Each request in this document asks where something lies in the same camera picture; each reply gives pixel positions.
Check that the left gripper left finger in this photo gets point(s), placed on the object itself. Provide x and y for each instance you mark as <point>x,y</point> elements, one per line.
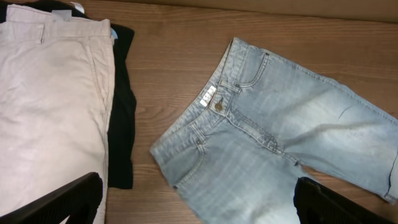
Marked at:
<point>75,202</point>

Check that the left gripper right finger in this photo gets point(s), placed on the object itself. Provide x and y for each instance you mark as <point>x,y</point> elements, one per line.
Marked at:
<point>317,204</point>

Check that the light blue denim shorts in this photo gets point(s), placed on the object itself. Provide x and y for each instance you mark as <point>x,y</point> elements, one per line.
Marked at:
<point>235,154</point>

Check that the black garment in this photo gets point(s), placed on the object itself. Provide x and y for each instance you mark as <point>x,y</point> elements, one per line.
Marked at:
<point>121,123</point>

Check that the beige shorts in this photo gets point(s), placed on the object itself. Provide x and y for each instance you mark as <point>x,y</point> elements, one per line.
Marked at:
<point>57,88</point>

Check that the light blue shirt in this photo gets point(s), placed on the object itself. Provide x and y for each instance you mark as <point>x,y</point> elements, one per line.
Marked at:
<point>114,34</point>

